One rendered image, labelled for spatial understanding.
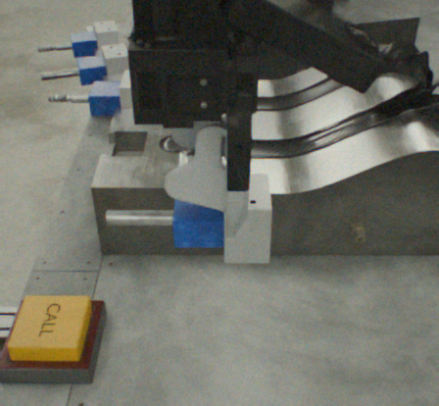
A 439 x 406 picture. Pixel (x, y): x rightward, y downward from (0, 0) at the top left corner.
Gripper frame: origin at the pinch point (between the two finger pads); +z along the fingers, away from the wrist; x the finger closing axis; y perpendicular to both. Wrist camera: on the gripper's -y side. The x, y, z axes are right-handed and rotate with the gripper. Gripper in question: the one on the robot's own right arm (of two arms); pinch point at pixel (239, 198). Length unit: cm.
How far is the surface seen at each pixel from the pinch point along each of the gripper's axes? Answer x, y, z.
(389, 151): -11.3, -14.9, 2.6
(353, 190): -10.0, -11.6, 6.4
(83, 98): -28.6, 18.6, 5.8
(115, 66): -43.8, 17.2, 8.2
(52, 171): -145, 65, 95
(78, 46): -53, 25, 9
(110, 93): -27.7, 15.0, 4.6
